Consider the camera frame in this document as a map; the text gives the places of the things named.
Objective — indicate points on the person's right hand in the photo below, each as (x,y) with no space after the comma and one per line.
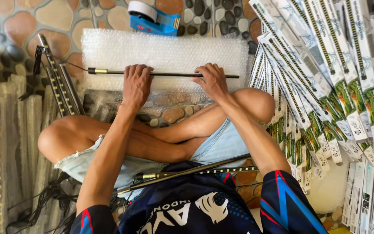
(214,83)

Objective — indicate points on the person's left hand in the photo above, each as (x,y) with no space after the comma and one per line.
(136,87)

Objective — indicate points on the person's left fingers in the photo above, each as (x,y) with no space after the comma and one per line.
(138,69)

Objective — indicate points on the black light bar brass end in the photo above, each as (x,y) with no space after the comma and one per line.
(174,74)

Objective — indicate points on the clear bubble wrap sheet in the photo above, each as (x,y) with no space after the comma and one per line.
(161,52)

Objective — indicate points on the blue tape dispenser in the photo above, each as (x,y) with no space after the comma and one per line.
(156,20)

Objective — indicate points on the plain silver light bar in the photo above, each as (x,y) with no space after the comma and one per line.
(72,91)

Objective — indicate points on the long silver led light bar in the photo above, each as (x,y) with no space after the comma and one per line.
(55,71)

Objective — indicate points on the short silver led light bar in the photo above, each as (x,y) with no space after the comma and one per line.
(55,94)

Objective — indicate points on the person's left leg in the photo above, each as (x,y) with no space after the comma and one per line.
(76,139)

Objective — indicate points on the person's leg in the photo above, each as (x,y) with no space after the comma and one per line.
(248,104)
(76,139)

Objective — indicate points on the light blue denim shorts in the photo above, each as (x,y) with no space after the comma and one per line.
(221,146)

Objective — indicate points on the black light bar silver end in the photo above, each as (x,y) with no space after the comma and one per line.
(187,171)

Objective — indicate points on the person's right leg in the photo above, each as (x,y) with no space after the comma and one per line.
(248,104)

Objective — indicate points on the black led strip bar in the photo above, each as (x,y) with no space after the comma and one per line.
(226,170)

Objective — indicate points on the dark blue sports jersey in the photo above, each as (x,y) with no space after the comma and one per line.
(180,203)

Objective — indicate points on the heap of bubble-wrapped bars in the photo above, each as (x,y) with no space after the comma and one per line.
(8,146)

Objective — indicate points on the pile of white light boxes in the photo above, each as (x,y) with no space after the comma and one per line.
(320,91)

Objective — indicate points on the small bubble wrap piece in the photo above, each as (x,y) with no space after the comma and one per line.
(329,188)

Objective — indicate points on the stack of white flat boxes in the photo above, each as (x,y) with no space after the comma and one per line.
(368,198)

